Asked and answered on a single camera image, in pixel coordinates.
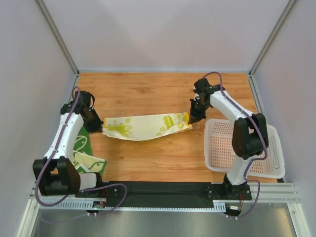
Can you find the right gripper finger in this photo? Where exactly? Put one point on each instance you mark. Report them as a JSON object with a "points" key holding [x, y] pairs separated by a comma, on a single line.
{"points": [[193, 119], [192, 108]]}

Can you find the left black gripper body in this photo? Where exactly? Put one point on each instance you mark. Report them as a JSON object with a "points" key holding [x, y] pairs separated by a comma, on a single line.
{"points": [[93, 122]]}

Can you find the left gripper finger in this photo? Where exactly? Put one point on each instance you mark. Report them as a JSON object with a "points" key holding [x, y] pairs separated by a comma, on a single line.
{"points": [[97, 122], [94, 128]]}

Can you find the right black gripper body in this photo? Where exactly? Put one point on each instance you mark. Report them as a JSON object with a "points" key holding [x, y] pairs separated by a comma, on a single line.
{"points": [[197, 111]]}

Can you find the cream yellow crocodile towel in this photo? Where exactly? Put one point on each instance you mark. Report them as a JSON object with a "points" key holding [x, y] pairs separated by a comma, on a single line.
{"points": [[143, 128]]}

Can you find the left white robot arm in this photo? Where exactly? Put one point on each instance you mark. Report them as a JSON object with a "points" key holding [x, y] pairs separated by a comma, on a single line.
{"points": [[55, 174]]}

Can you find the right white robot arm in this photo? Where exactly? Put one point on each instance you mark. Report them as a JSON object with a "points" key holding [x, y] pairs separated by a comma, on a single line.
{"points": [[250, 136]]}

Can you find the green patterned towel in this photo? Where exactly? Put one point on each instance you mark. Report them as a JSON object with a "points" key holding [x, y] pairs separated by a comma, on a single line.
{"points": [[83, 159]]}

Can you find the white plastic basket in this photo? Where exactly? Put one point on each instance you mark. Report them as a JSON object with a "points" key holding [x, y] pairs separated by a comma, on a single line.
{"points": [[219, 154]]}

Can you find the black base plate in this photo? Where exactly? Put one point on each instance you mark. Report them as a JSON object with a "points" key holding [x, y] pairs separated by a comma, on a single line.
{"points": [[164, 195]]}

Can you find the grey slotted cable duct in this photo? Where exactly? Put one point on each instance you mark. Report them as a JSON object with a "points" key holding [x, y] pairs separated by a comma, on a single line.
{"points": [[95, 206]]}

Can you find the left aluminium frame post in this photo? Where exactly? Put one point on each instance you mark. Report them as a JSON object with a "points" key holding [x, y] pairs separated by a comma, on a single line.
{"points": [[56, 34]]}

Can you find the aluminium frame post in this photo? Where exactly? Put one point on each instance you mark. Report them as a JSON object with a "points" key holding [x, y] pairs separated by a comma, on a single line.
{"points": [[56, 34], [272, 36]]}

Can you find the right aluminium frame post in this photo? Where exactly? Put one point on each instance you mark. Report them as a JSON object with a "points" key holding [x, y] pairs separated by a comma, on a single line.
{"points": [[272, 36]]}

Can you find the aluminium front rail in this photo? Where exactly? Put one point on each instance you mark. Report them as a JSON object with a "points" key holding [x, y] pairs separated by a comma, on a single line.
{"points": [[269, 193]]}

